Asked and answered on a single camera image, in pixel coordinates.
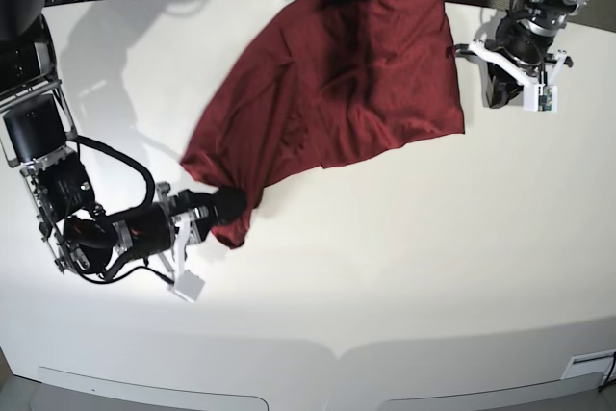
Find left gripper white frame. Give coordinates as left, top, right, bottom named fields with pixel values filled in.
left=454, top=40, right=574, bottom=109

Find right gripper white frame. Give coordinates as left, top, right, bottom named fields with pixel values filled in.
left=156, top=182, right=247, bottom=287

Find dark red long-sleeve shirt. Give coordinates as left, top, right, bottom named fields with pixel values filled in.
left=181, top=0, right=465, bottom=249

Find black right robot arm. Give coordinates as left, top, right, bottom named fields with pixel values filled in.
left=1, top=0, right=246, bottom=301

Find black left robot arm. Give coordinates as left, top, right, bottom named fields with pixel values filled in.
left=454, top=0, right=588, bottom=113

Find white label plate on table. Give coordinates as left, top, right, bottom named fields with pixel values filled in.
left=561, top=349, right=615, bottom=381

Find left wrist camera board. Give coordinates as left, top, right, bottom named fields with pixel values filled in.
left=523, top=84, right=558, bottom=113

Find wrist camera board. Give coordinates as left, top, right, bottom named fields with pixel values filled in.
left=168, top=270, right=205, bottom=303
left=523, top=84, right=558, bottom=113

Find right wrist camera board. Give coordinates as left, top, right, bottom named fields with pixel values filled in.
left=168, top=270, right=205, bottom=303

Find black cable at table corner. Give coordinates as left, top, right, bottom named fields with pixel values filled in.
left=597, top=351, right=616, bottom=394

